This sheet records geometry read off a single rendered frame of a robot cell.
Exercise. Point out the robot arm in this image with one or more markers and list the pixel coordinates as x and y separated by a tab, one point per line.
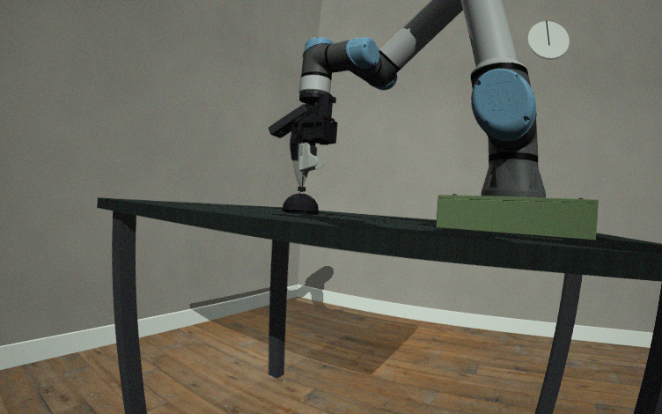
503	102

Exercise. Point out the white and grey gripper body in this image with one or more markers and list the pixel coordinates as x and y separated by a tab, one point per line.
310	126

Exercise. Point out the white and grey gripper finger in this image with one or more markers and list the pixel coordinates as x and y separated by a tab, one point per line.
319	165
301	156

